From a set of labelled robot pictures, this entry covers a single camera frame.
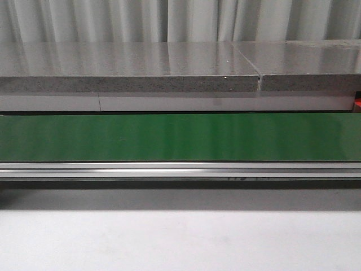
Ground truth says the green conveyor belt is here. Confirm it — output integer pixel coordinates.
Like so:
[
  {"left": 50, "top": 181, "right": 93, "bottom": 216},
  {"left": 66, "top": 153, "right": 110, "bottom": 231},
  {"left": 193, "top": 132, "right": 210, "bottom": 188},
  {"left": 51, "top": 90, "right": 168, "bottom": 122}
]
[{"left": 1, "top": 113, "right": 360, "bottom": 162}]

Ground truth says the grey stone counter slab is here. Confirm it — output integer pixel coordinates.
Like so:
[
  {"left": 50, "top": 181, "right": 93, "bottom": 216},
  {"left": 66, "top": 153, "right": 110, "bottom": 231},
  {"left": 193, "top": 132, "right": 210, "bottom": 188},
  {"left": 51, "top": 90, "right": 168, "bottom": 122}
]
[{"left": 1, "top": 42, "right": 259, "bottom": 93}]

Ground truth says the grey stone slab right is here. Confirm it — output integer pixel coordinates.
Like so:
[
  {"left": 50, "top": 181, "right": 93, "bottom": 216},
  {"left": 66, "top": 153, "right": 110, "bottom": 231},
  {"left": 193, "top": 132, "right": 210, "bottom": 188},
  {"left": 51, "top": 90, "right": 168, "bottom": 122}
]
[{"left": 233, "top": 40, "right": 360, "bottom": 96}]

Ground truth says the red object at right edge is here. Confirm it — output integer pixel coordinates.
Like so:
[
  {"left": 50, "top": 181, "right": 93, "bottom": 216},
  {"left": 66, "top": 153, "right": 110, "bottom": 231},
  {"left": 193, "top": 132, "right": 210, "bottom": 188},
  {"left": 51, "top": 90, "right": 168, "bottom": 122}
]
[{"left": 353, "top": 98, "right": 361, "bottom": 113}]

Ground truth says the white curtain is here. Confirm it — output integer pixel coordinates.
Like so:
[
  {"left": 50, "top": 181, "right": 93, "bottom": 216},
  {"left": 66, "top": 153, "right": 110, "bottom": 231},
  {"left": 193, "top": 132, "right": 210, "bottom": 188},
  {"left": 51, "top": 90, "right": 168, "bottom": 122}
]
[{"left": 1, "top": 0, "right": 360, "bottom": 42}]

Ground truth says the aluminium conveyor frame rail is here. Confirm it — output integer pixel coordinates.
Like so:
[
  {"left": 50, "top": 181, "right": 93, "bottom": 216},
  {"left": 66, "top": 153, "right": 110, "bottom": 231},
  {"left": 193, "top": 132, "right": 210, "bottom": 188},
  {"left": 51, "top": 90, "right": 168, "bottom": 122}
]
[{"left": 1, "top": 161, "right": 360, "bottom": 180}]

